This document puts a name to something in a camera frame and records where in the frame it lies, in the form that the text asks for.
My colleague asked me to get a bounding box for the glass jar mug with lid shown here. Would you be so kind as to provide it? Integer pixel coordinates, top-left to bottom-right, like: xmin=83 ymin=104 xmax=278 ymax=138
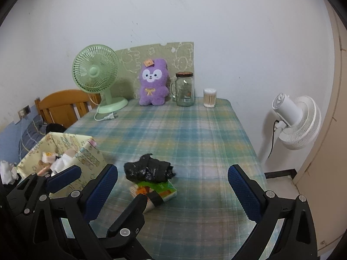
xmin=170 ymin=72 xmax=196 ymax=107

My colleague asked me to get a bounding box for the green desk fan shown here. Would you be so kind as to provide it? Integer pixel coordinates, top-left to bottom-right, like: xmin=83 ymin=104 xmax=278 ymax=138
xmin=72 ymin=44 xmax=128 ymax=121

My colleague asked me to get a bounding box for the wooden bed headboard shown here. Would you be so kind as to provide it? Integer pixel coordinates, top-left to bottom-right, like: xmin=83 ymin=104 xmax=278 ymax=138
xmin=35 ymin=89 xmax=102 ymax=129

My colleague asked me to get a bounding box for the blue plaid pillow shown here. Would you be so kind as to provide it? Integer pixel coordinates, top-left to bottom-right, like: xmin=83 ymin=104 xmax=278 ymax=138
xmin=18 ymin=114 xmax=52 ymax=155

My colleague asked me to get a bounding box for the purple plush toy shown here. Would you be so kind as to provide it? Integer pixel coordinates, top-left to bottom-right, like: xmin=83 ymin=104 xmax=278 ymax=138
xmin=138 ymin=58 xmax=171 ymax=107

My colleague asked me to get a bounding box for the green tissue packet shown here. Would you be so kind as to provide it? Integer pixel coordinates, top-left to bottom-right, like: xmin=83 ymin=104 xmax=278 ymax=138
xmin=129 ymin=180 xmax=178 ymax=202

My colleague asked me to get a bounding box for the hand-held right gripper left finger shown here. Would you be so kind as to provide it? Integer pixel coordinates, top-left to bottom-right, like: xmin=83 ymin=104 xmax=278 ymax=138
xmin=16 ymin=164 xmax=119 ymax=260

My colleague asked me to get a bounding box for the cotton swab container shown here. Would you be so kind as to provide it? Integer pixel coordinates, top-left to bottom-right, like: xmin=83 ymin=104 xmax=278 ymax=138
xmin=203 ymin=88 xmax=217 ymax=108

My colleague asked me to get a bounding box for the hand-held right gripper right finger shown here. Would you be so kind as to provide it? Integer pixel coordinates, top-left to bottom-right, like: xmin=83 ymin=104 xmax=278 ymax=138
xmin=227 ymin=164 xmax=318 ymax=260

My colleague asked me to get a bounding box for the white standing fan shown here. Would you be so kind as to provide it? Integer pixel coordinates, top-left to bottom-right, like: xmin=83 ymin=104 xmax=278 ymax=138
xmin=257 ymin=93 xmax=322 ymax=166

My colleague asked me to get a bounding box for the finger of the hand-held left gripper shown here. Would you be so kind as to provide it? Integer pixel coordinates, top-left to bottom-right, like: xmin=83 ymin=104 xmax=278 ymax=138
xmin=5 ymin=165 xmax=82 ymax=218
xmin=92 ymin=194 xmax=154 ymax=260

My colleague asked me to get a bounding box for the black clothing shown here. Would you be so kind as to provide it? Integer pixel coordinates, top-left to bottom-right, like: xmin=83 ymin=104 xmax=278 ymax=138
xmin=46 ymin=123 xmax=68 ymax=133

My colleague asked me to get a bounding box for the crumpled black plastic bag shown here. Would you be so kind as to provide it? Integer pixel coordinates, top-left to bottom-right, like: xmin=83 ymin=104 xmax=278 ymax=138
xmin=124 ymin=153 xmax=176 ymax=182

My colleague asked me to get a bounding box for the crumpled white cloth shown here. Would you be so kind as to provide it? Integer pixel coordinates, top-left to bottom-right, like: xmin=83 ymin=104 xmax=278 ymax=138
xmin=0 ymin=160 xmax=18 ymax=185

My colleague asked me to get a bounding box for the orange cartoon print packet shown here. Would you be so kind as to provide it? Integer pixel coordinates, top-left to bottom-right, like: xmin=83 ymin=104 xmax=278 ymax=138
xmin=41 ymin=152 xmax=56 ymax=166

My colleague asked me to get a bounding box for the beige cabinet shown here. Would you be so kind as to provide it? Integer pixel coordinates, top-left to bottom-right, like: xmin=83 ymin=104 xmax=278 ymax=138
xmin=294 ymin=0 xmax=347 ymax=255

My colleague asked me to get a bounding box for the blue bed sheet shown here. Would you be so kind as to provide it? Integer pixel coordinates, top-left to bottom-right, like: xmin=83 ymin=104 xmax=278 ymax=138
xmin=0 ymin=122 xmax=25 ymax=163

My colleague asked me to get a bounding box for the yellow cartoon print storage box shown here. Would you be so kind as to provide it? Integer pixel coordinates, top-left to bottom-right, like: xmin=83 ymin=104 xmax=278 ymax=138
xmin=17 ymin=132 xmax=109 ymax=195

